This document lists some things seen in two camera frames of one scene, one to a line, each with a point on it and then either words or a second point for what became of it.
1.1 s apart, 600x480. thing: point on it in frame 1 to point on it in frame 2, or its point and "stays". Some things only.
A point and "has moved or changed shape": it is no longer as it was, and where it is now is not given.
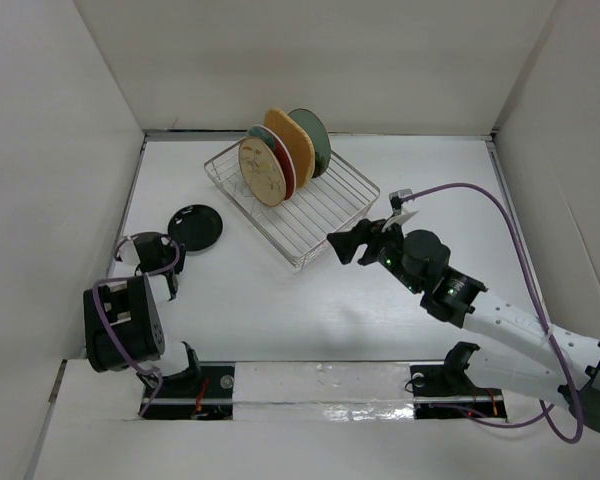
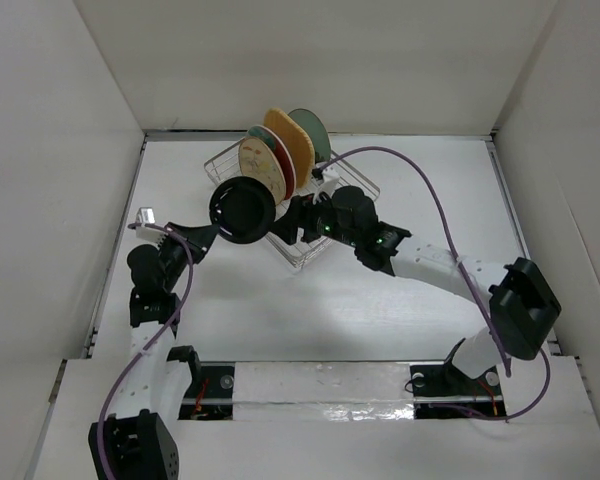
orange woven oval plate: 300,146 stays
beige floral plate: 261,172 stays
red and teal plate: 264,132 stays
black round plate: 199,227 has moved or changed shape
